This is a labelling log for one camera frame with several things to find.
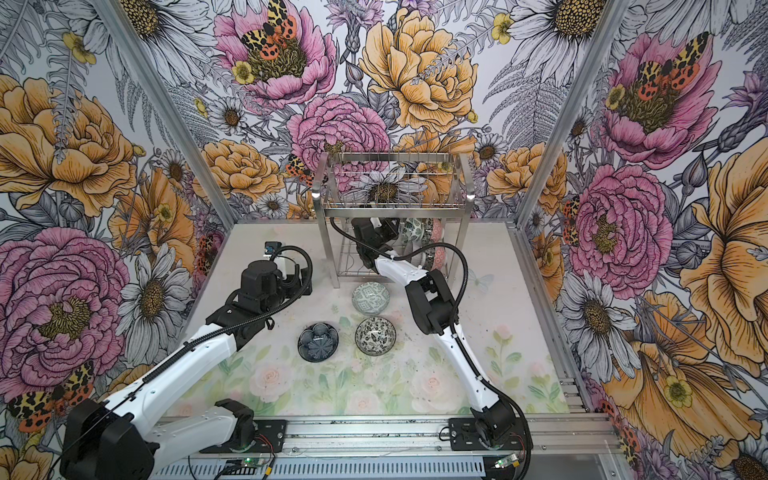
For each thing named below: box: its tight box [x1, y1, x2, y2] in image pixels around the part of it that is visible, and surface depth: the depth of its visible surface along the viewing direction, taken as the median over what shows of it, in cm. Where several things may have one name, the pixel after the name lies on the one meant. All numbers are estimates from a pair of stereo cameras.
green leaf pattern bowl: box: [401, 218, 425, 242], surface depth 107 cm
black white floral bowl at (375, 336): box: [354, 316, 397, 356], surface depth 91 cm
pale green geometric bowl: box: [351, 282, 391, 316], surface depth 99 cm
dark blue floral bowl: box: [297, 322, 340, 363], surface depth 89 cm
